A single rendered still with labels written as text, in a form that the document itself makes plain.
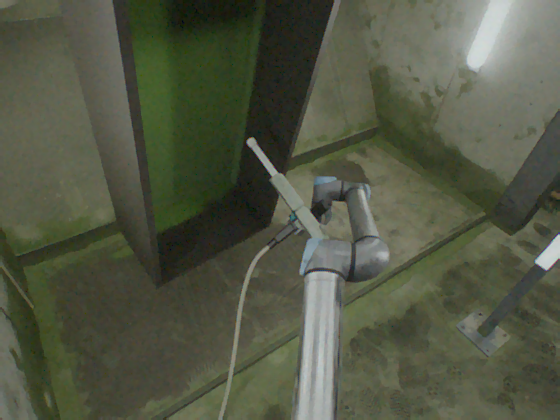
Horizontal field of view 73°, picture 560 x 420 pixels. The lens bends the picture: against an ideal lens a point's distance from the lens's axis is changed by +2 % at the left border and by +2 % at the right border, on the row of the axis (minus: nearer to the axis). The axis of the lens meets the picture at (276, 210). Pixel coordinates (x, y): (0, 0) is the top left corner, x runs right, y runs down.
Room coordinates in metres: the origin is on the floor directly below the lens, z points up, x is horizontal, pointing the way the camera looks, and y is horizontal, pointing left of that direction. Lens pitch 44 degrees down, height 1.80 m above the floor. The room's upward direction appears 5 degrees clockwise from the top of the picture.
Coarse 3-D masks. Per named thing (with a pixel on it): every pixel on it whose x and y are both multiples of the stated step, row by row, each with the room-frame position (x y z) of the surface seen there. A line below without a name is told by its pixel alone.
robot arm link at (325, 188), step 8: (320, 184) 1.22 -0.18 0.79; (328, 184) 1.22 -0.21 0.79; (336, 184) 1.23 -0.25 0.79; (320, 192) 1.20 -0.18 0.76; (328, 192) 1.20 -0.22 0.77; (336, 192) 1.20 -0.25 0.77; (312, 200) 1.20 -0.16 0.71; (320, 200) 1.18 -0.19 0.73; (328, 200) 1.18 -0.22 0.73; (336, 200) 1.20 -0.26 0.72
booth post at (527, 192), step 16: (544, 144) 1.90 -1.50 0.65; (528, 160) 1.91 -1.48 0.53; (544, 160) 1.86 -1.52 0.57; (528, 176) 1.88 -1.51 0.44; (544, 176) 1.82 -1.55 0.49; (512, 192) 1.90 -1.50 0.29; (528, 192) 1.83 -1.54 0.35; (544, 192) 1.79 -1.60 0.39; (496, 208) 1.92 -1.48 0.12; (512, 208) 1.85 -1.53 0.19; (528, 208) 1.79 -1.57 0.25; (496, 224) 1.87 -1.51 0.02; (512, 224) 1.81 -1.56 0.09
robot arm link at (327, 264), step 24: (312, 240) 0.72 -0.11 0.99; (336, 240) 0.74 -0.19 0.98; (312, 264) 0.65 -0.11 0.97; (336, 264) 0.65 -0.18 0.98; (312, 288) 0.58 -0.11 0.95; (336, 288) 0.58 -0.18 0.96; (312, 312) 0.51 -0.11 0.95; (336, 312) 0.52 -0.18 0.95; (312, 336) 0.45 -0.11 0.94; (336, 336) 0.46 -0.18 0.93; (312, 360) 0.40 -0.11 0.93; (336, 360) 0.40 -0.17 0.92; (312, 384) 0.34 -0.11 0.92; (336, 384) 0.35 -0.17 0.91; (312, 408) 0.30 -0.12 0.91; (336, 408) 0.31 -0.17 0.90
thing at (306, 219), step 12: (252, 144) 1.18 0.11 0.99; (264, 156) 1.14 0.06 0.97; (276, 180) 1.05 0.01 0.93; (288, 192) 1.01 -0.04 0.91; (288, 204) 0.99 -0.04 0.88; (300, 204) 0.98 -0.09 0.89; (300, 216) 0.94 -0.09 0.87; (312, 216) 0.95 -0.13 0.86; (288, 228) 0.93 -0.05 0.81; (312, 228) 0.90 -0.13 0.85; (324, 228) 0.90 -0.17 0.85; (276, 240) 0.92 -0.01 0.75
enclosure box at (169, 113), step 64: (64, 0) 0.92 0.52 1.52; (128, 0) 1.08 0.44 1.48; (192, 0) 1.22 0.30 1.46; (256, 0) 1.37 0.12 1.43; (320, 0) 1.16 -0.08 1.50; (128, 64) 0.71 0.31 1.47; (192, 64) 1.25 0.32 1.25; (256, 64) 1.36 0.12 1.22; (128, 128) 0.75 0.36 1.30; (192, 128) 1.29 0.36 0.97; (256, 128) 1.36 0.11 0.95; (128, 192) 0.87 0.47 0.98; (192, 192) 1.36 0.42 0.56; (256, 192) 1.35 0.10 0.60; (192, 256) 1.03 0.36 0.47
